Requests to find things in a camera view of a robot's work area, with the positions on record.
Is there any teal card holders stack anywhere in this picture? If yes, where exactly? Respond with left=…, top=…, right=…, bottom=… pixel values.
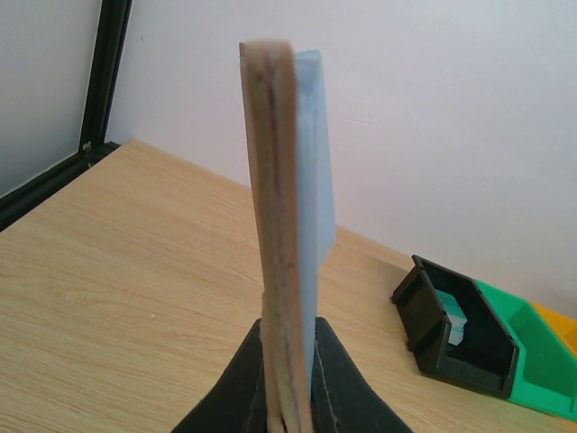
left=436, top=290, right=468, bottom=345

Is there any green storage bin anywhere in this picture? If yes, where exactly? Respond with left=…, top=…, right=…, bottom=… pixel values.
left=477, top=281, right=576, bottom=421

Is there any black storage bin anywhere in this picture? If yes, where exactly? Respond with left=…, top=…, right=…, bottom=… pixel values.
left=391, top=255, right=519, bottom=399

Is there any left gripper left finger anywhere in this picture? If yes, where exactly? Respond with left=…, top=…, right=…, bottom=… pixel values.
left=173, top=320, right=267, bottom=433

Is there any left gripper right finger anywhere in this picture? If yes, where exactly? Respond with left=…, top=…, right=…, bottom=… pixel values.
left=311, top=317, right=412, bottom=433

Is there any left black frame post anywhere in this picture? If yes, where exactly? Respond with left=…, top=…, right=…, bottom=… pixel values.
left=1, top=0, right=133, bottom=230

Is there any small yellow storage bin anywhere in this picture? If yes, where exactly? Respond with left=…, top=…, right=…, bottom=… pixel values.
left=531, top=302, right=577, bottom=355

